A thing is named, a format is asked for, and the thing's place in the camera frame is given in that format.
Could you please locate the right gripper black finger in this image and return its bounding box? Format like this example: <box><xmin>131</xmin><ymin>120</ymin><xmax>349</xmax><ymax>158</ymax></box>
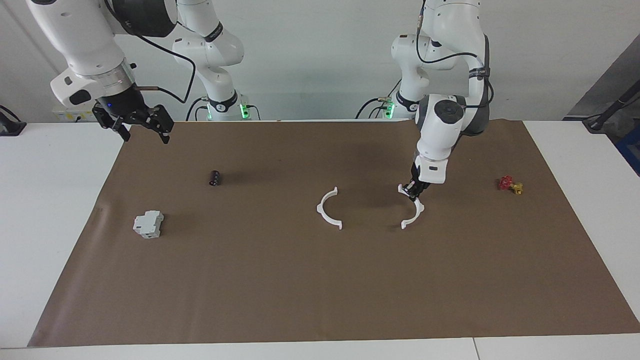
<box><xmin>111</xmin><ymin>117</ymin><xmax>132</xmax><ymax>142</ymax></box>
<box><xmin>149</xmin><ymin>105</ymin><xmax>175</xmax><ymax>144</ymax></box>

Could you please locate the white wall power strip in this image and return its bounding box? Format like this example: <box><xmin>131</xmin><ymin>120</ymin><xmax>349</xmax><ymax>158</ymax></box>
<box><xmin>52</xmin><ymin>106</ymin><xmax>96</xmax><ymax>122</ymax></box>

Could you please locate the white grey circuit breaker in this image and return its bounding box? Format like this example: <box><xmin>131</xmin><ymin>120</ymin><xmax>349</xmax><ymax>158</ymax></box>
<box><xmin>132</xmin><ymin>210</ymin><xmax>165</xmax><ymax>239</ymax></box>

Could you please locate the black clamp mount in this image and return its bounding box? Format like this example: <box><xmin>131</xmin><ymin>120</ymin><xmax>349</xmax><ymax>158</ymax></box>
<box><xmin>0</xmin><ymin>105</ymin><xmax>27</xmax><ymax>137</ymax></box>

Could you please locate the red and yellow valve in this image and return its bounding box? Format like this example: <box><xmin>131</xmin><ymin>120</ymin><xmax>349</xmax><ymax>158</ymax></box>
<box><xmin>497</xmin><ymin>175</ymin><xmax>524</xmax><ymax>196</ymax></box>

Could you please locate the black left base cable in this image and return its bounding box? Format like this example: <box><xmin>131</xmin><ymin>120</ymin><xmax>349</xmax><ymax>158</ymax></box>
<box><xmin>355</xmin><ymin>75</ymin><xmax>401</xmax><ymax>121</ymax></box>

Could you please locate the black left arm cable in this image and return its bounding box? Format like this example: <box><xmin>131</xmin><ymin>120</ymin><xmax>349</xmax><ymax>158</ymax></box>
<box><xmin>415</xmin><ymin>0</ymin><xmax>496</xmax><ymax>110</ymax></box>

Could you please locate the blue crate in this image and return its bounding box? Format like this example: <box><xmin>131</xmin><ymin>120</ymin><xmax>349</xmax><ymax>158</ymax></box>
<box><xmin>616</xmin><ymin>127</ymin><xmax>640</xmax><ymax>177</ymax></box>

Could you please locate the white half-ring pipe clamp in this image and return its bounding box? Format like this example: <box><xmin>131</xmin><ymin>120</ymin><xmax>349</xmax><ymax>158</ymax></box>
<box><xmin>316</xmin><ymin>186</ymin><xmax>344</xmax><ymax>231</ymax></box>
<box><xmin>397</xmin><ymin>184</ymin><xmax>426</xmax><ymax>230</ymax></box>

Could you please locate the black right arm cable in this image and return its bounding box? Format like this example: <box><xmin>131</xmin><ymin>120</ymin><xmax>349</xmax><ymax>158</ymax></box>
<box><xmin>104</xmin><ymin>0</ymin><xmax>197</xmax><ymax>104</ymax></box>

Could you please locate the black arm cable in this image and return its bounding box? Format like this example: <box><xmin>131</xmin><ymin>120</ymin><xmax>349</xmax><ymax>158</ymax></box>
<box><xmin>104</xmin><ymin>0</ymin><xmax>197</xmax><ymax>104</ymax></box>
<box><xmin>415</xmin><ymin>0</ymin><xmax>496</xmax><ymax>110</ymax></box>

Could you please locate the brown paper table mat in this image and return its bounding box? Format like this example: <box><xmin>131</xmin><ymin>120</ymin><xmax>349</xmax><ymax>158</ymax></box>
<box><xmin>27</xmin><ymin>119</ymin><xmax>640</xmax><ymax>348</ymax></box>

